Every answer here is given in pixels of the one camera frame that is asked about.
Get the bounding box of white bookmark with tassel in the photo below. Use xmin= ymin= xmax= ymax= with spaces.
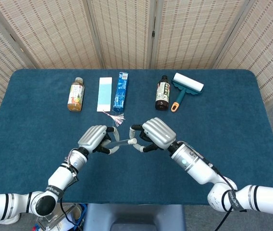
xmin=96 ymin=77 xmax=125 ymax=128

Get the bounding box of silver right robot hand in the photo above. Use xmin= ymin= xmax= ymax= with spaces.
xmin=129 ymin=117 xmax=177 ymax=153

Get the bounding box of clear plastic container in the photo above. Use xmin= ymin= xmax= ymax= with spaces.
xmin=36 ymin=203 xmax=77 ymax=231

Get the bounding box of blue cardboard box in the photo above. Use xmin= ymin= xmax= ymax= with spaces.
xmin=112 ymin=72 xmax=130 ymax=113

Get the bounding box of yellow tea plastic bottle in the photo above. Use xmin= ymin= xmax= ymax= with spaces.
xmin=67 ymin=77 xmax=85 ymax=112

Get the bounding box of blue plastic bin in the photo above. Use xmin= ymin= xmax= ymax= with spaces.
xmin=75 ymin=204 xmax=88 ymax=228

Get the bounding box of white shoe with black trim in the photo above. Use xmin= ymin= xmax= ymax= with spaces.
xmin=5 ymin=213 xmax=21 ymax=225

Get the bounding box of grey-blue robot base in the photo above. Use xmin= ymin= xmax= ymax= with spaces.
xmin=83 ymin=204 xmax=186 ymax=231

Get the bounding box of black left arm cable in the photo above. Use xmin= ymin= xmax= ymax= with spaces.
xmin=59 ymin=177 xmax=84 ymax=229

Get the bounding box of blue tablecloth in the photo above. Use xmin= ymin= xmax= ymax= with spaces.
xmin=0 ymin=69 xmax=273 ymax=206

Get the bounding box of clear glass test tube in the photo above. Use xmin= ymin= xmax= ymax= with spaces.
xmin=102 ymin=139 xmax=130 ymax=148

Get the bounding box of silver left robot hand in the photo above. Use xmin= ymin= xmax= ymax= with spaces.
xmin=77 ymin=125 xmax=122 ymax=155

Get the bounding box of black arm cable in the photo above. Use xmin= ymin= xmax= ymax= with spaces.
xmin=59 ymin=177 xmax=84 ymax=229
xmin=205 ymin=160 xmax=239 ymax=231

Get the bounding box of dark brown drink bottle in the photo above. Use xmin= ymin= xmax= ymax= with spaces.
xmin=155 ymin=75 xmax=171 ymax=111

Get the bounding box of teal lint roller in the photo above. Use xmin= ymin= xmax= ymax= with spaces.
xmin=170 ymin=73 xmax=205 ymax=113

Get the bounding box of woven bamboo folding screen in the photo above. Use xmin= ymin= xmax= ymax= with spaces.
xmin=0 ymin=0 xmax=273 ymax=122

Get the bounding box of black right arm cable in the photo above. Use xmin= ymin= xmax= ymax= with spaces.
xmin=205 ymin=160 xmax=239 ymax=231

